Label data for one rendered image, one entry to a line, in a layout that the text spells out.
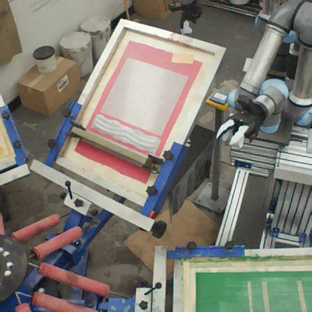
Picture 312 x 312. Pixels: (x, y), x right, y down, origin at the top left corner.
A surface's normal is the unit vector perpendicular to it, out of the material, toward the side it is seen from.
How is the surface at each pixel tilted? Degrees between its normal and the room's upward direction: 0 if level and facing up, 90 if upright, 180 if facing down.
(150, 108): 32
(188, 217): 1
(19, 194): 0
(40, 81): 1
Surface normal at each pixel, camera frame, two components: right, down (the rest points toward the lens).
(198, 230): -0.06, -0.69
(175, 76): -0.33, -0.25
